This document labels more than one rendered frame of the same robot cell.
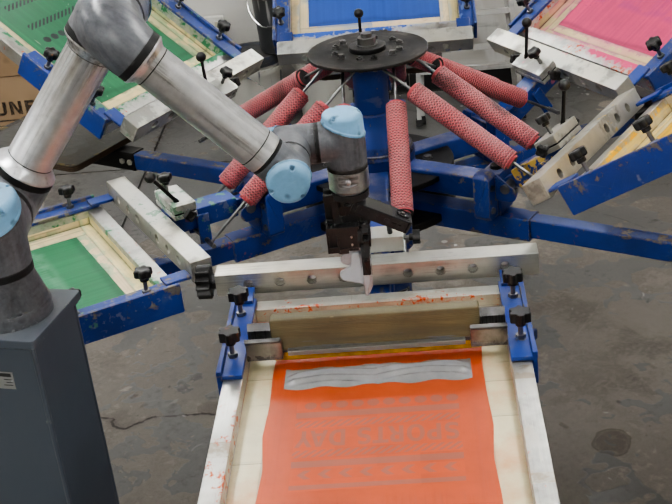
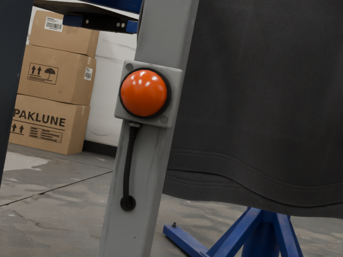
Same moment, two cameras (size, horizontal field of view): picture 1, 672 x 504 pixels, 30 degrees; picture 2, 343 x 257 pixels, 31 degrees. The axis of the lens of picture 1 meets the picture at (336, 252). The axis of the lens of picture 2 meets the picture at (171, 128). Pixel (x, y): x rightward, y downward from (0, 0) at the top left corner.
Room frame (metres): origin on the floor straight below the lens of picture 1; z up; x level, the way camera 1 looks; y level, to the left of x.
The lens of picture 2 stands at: (0.81, 0.05, 0.65)
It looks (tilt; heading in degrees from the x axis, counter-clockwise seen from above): 3 degrees down; 5
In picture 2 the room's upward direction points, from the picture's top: 11 degrees clockwise
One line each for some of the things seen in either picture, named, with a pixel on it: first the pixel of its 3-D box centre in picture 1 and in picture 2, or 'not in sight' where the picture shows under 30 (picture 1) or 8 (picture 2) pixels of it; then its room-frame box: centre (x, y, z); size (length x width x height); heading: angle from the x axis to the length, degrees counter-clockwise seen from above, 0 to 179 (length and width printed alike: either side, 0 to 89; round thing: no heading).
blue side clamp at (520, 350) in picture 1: (517, 327); not in sight; (2.13, -0.34, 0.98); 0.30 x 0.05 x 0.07; 175
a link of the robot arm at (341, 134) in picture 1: (342, 139); not in sight; (2.12, -0.03, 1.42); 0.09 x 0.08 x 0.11; 88
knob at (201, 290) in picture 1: (210, 281); not in sight; (2.39, 0.27, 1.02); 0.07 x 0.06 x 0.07; 175
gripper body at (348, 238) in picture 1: (348, 218); not in sight; (2.12, -0.03, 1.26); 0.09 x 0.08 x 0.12; 86
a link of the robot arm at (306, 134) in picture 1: (289, 149); not in sight; (2.10, 0.06, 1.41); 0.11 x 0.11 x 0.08; 88
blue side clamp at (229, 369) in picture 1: (239, 346); not in sight; (2.17, 0.21, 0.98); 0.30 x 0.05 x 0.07; 175
